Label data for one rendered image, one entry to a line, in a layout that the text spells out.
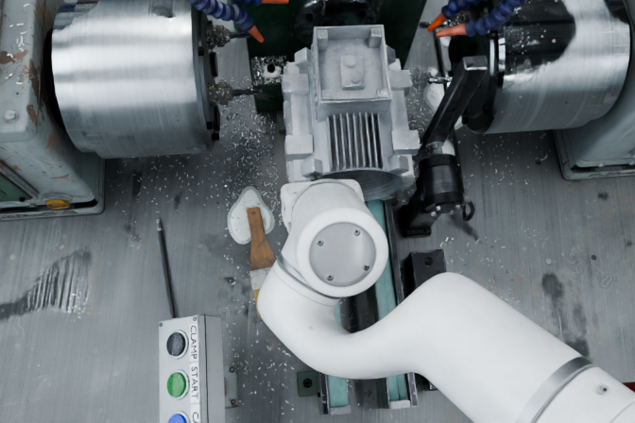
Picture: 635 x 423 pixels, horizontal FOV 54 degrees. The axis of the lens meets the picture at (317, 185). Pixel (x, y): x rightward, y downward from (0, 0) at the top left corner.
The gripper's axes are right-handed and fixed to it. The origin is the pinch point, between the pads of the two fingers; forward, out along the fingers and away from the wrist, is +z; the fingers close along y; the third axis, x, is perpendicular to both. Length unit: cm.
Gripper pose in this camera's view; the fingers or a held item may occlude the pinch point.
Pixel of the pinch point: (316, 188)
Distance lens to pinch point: 86.6
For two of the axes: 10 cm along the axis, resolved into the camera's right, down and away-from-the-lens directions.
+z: -0.8, -1.8, 9.8
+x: -0.6, -9.8, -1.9
